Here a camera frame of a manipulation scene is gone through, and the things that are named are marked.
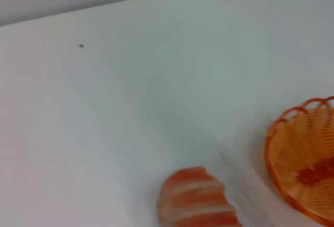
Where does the orange striped bread loaf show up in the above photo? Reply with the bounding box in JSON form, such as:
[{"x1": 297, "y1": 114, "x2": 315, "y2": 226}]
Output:
[{"x1": 157, "y1": 166, "x2": 243, "y2": 227}]

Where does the orange woven plastic basket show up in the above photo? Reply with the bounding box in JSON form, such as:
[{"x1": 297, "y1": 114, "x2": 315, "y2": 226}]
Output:
[{"x1": 264, "y1": 95, "x2": 334, "y2": 227}]

